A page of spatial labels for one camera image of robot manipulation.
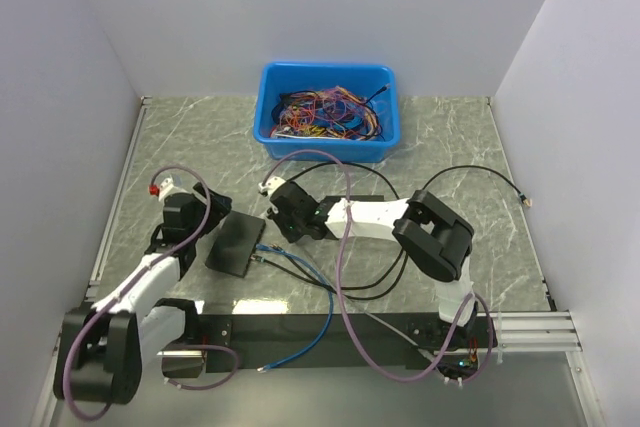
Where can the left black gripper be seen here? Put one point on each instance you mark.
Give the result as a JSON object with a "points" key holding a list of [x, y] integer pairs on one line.
{"points": [[220, 206]]}

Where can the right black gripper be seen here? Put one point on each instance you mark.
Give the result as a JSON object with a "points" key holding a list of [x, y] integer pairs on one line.
{"points": [[278, 217]]}

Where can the black network switch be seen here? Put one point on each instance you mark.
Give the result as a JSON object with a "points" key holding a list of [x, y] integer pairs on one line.
{"points": [[235, 243], [356, 198]]}

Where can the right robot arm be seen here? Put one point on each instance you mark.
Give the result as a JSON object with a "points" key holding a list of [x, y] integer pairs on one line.
{"points": [[436, 239]]}

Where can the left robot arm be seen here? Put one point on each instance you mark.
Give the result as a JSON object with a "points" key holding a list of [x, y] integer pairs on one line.
{"points": [[104, 345]]}

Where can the blue plastic bin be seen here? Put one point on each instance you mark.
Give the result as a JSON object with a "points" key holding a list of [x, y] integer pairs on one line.
{"points": [[350, 111]]}

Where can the black base beam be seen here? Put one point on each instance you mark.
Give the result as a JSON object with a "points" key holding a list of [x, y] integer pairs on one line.
{"points": [[322, 341]]}

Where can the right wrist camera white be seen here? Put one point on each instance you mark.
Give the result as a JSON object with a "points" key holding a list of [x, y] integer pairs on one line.
{"points": [[269, 186]]}

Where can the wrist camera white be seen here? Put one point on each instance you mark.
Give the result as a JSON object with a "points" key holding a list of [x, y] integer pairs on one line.
{"points": [[269, 186], [167, 187]]}

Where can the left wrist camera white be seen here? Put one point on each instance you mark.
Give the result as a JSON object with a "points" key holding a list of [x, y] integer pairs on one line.
{"points": [[167, 187]]}

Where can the aluminium rail frame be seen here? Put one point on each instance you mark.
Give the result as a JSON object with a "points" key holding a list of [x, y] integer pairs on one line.
{"points": [[165, 123]]}

